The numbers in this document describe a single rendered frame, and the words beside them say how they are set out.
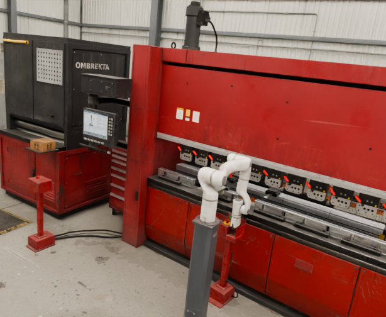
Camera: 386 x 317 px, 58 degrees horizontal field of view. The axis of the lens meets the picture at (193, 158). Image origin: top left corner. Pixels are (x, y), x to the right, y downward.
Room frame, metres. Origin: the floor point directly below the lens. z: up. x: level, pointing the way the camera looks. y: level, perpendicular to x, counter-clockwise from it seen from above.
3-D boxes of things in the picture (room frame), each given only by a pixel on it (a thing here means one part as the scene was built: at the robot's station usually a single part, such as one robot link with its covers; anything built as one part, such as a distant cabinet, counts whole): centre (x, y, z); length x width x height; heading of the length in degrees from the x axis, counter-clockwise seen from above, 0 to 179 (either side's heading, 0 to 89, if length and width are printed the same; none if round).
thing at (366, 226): (3.45, -0.80, 0.93); 2.30 x 0.14 x 0.10; 56
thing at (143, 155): (4.10, 0.42, 1.15); 0.85 x 0.25 x 2.30; 146
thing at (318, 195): (2.87, -1.11, 1.24); 0.15 x 0.09 x 0.17; 56
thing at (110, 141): (3.63, 1.00, 1.42); 0.45 x 0.12 x 0.36; 61
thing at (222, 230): (2.97, -0.43, 0.75); 0.20 x 0.16 x 0.18; 52
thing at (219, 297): (2.94, -0.41, 0.06); 0.25 x 0.20 x 0.12; 142
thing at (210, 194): (2.55, -0.14, 1.30); 0.19 x 0.12 x 0.24; 54
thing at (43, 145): (4.03, 1.83, 1.04); 0.30 x 0.26 x 0.12; 60
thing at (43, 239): (3.52, 1.62, 0.41); 0.25 x 0.20 x 0.83; 146
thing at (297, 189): (2.98, -0.94, 1.24); 0.15 x 0.09 x 0.17; 56
